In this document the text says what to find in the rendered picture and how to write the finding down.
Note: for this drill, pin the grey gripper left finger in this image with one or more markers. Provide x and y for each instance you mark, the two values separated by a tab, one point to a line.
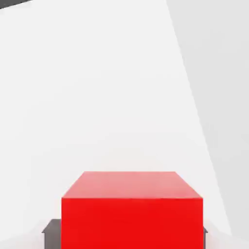
53	234

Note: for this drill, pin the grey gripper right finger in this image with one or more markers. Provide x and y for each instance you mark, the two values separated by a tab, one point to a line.
204	237

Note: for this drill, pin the small red cube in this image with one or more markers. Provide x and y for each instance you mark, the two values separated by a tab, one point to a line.
132	221

